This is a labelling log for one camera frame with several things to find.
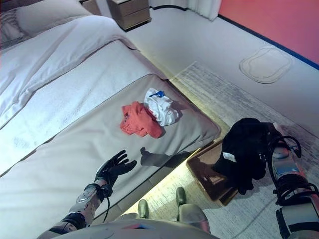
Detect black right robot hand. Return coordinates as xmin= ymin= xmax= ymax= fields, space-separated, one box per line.
xmin=258 ymin=122 xmax=281 ymax=156

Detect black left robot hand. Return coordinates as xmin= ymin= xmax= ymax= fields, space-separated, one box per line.
xmin=94 ymin=149 xmax=138 ymax=187

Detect black garment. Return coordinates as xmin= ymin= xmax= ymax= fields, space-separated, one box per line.
xmin=212 ymin=118 xmax=272 ymax=195

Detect red garment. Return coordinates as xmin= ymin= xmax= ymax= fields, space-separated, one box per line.
xmin=119 ymin=101 xmax=164 ymax=139

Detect white garment with blue print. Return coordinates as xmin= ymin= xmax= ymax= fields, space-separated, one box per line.
xmin=144 ymin=87 xmax=180 ymax=127

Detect large bed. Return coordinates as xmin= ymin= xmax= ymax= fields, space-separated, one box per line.
xmin=0 ymin=73 xmax=221 ymax=239

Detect woven wicker basket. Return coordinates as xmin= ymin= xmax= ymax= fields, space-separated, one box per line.
xmin=186 ymin=139 xmax=240 ymax=207

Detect grey striped rug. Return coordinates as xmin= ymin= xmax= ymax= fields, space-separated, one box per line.
xmin=129 ymin=61 xmax=319 ymax=239

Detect grey robot torso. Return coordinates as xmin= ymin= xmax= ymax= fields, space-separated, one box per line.
xmin=51 ymin=219 xmax=220 ymax=239

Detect small white floor mat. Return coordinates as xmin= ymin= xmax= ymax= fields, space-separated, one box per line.
xmin=239 ymin=46 xmax=293 ymax=85

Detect white textured blanket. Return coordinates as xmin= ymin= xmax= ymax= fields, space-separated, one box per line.
xmin=0 ymin=39 xmax=150 ymax=150

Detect silver right robot leg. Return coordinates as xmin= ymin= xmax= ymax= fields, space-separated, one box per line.
xmin=175 ymin=187 xmax=211 ymax=235

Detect white duvet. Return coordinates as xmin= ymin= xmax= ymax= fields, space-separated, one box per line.
xmin=0 ymin=15 xmax=137 ymax=127

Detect white curtain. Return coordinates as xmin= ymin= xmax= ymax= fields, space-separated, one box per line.
xmin=186 ymin=0 xmax=221 ymax=21

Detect brown wooden nightstand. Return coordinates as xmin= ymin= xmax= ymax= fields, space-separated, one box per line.
xmin=107 ymin=0 xmax=152 ymax=32

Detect tufted brown headboard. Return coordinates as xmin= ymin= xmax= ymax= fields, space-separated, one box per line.
xmin=79 ymin=0 xmax=102 ymax=15

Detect beige pillow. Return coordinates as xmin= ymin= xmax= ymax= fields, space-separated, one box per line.
xmin=15 ymin=0 xmax=92 ymax=38

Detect patterned throw cushion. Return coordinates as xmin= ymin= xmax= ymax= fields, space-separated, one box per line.
xmin=0 ymin=8 xmax=25 ymax=49

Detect tan upholstered bed frame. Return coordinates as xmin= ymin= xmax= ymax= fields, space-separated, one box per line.
xmin=93 ymin=146 xmax=217 ymax=225

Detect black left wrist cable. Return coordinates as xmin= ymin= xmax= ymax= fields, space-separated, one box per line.
xmin=101 ymin=184 xmax=113 ymax=222

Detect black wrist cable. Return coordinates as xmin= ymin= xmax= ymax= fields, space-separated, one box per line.
xmin=101 ymin=184 xmax=113 ymax=222
xmin=268 ymin=135 xmax=319 ymax=207

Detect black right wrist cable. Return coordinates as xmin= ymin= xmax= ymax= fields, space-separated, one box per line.
xmin=268 ymin=135 xmax=319 ymax=207

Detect red wall panel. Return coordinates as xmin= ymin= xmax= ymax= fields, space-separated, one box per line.
xmin=218 ymin=0 xmax=319 ymax=63

